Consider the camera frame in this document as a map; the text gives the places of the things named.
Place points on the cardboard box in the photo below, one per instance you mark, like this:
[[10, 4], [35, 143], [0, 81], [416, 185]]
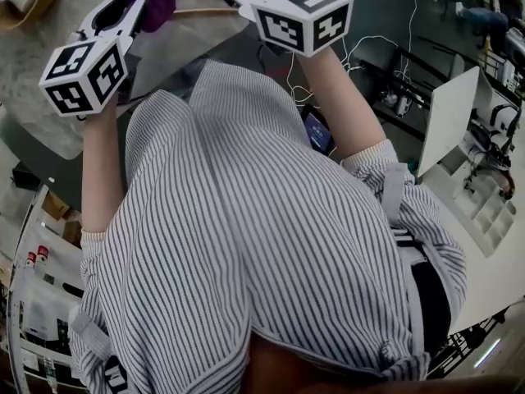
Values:
[[57, 207]]

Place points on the white desk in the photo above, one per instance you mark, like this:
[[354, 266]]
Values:
[[451, 117]]

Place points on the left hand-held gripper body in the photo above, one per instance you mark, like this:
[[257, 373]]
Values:
[[86, 76]]

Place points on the person's black backpack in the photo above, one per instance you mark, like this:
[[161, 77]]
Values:
[[430, 306]]

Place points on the black railing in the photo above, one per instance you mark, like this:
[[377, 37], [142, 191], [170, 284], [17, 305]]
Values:
[[467, 339]]

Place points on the red and white can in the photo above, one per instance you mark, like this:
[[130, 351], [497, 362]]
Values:
[[42, 255], [31, 259]]

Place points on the person's bare neck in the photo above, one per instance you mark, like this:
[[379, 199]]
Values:
[[311, 367]]

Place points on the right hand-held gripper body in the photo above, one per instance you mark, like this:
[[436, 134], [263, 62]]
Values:
[[303, 19]]

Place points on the person's left forearm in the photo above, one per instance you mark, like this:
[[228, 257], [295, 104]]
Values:
[[102, 170]]

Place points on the person's right forearm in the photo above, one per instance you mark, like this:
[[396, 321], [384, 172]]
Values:
[[340, 109]]

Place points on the white shelving unit with supplies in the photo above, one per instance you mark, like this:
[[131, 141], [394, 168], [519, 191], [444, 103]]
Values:
[[41, 302]]

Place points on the black desk frame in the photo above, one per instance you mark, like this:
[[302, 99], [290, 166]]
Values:
[[410, 64]]

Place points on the person's striped shirt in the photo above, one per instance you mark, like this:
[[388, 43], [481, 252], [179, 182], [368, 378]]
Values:
[[246, 220]]

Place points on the black smartphone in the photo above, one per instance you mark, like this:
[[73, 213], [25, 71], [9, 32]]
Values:
[[318, 131]]

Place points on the round bamboo basket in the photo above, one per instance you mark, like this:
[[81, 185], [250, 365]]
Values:
[[45, 2]]

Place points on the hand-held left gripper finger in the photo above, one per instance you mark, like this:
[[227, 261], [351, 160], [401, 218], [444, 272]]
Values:
[[89, 19], [135, 19]]

